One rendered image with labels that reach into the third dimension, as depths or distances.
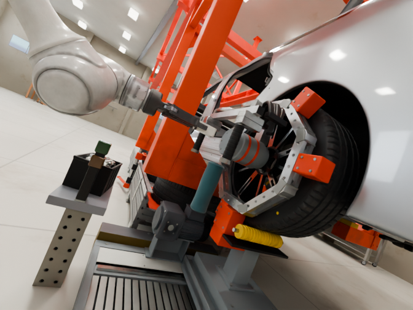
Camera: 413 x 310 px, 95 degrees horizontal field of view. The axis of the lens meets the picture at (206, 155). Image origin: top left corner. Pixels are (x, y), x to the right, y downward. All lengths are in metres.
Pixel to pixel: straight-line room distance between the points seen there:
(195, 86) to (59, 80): 0.99
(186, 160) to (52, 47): 0.99
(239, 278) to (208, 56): 1.28
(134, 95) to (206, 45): 0.91
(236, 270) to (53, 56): 1.02
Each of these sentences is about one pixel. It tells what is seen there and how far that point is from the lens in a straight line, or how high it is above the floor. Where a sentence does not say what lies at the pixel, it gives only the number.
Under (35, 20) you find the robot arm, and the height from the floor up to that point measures 0.83.
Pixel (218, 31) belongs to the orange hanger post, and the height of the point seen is 1.53.
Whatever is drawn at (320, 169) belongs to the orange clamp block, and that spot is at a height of 0.84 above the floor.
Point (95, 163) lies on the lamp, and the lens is 0.71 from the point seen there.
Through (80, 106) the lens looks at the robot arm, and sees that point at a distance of 0.39.
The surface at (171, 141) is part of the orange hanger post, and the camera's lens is 1.22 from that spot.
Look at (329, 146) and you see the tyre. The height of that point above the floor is 0.95.
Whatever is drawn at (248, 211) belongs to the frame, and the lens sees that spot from 0.83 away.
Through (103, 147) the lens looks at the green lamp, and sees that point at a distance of 0.70.
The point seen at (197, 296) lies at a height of 0.13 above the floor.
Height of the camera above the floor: 0.73
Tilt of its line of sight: 2 degrees up
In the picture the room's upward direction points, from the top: 23 degrees clockwise
